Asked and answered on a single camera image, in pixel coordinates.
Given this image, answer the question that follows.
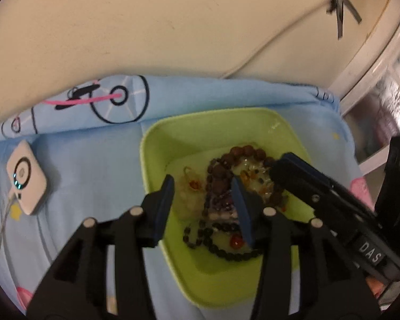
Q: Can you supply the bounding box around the white wall cable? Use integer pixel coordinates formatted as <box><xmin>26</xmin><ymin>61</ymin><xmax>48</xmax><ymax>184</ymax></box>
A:
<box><xmin>220</xmin><ymin>0</ymin><xmax>334</xmax><ymax>79</ymax></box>

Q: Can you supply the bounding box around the blue cartoon printed blanket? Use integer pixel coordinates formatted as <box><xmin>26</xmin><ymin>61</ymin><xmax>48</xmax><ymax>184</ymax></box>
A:
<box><xmin>0</xmin><ymin>75</ymin><xmax>376</xmax><ymax>320</ymax></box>

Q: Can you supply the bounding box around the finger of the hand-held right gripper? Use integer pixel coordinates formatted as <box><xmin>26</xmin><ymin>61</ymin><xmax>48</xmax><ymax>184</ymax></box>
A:
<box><xmin>269</xmin><ymin>152</ymin><xmax>393</xmax><ymax>269</ymax></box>

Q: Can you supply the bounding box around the thin white device cable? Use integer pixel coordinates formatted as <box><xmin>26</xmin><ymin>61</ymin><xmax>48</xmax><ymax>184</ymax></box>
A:
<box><xmin>0</xmin><ymin>193</ymin><xmax>21</xmax><ymax>258</ymax></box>

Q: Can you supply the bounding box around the small brown bead bracelet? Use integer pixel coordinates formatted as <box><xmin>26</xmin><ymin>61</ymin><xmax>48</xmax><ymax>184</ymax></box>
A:
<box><xmin>220</xmin><ymin>144</ymin><xmax>274</xmax><ymax>171</ymax></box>

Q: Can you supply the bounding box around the light green plastic bowl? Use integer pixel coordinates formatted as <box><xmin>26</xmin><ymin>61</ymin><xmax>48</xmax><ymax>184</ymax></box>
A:
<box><xmin>139</xmin><ymin>107</ymin><xmax>316</xmax><ymax>309</ymax></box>

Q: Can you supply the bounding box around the black tape cross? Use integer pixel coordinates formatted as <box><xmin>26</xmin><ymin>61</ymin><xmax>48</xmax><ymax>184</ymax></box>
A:
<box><xmin>307</xmin><ymin>0</ymin><xmax>362</xmax><ymax>40</ymax></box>

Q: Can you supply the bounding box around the pile of bead bracelets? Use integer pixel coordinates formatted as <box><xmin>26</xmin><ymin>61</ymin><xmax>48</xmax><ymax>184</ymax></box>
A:
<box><xmin>183</xmin><ymin>158</ymin><xmax>288</xmax><ymax>262</ymax></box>

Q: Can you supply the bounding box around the colourful glass bead bracelet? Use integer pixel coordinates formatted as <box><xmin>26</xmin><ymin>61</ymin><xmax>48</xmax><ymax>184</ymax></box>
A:
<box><xmin>238</xmin><ymin>165</ymin><xmax>281</xmax><ymax>198</ymax></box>

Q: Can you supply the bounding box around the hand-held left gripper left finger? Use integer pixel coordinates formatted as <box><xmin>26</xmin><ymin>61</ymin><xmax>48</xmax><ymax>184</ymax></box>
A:
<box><xmin>27</xmin><ymin>174</ymin><xmax>176</xmax><ymax>320</ymax></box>

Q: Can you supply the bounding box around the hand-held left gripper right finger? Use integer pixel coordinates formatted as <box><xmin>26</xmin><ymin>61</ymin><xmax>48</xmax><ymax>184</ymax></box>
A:
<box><xmin>231</xmin><ymin>177</ymin><xmax>381</xmax><ymax>320</ymax></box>

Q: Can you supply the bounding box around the white window frame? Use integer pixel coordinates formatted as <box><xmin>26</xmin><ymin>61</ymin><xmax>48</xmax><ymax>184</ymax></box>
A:
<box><xmin>330</xmin><ymin>7</ymin><xmax>400</xmax><ymax>174</ymax></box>

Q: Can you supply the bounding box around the purple crystal bracelet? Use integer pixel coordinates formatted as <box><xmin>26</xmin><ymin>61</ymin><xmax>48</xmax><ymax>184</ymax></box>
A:
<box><xmin>208</xmin><ymin>190</ymin><xmax>242</xmax><ymax>231</ymax></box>

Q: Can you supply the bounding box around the white square device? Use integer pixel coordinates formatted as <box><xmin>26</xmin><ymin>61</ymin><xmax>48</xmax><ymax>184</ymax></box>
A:
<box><xmin>6</xmin><ymin>140</ymin><xmax>48</xmax><ymax>216</ymax></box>

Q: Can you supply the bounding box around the clear amber bead bracelet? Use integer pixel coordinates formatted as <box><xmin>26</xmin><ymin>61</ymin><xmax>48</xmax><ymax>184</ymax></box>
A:
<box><xmin>176</xmin><ymin>167</ymin><xmax>208</xmax><ymax>219</ymax></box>

